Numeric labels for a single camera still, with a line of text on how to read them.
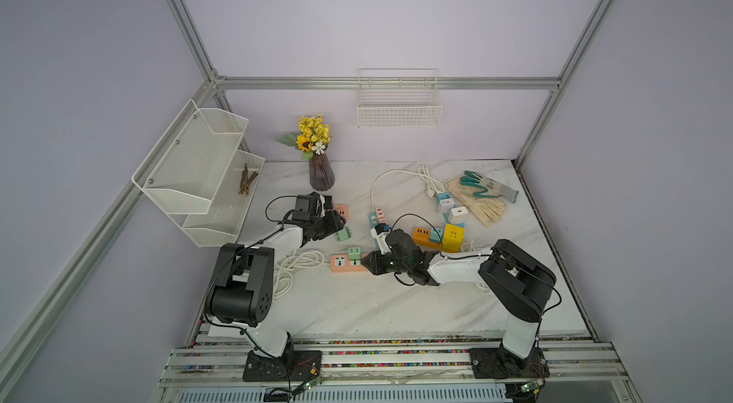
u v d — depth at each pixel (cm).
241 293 47
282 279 88
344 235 96
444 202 99
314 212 80
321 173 106
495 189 111
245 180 96
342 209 104
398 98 97
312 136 93
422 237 96
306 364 73
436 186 110
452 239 89
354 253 88
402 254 72
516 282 48
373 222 101
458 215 96
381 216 96
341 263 90
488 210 105
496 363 73
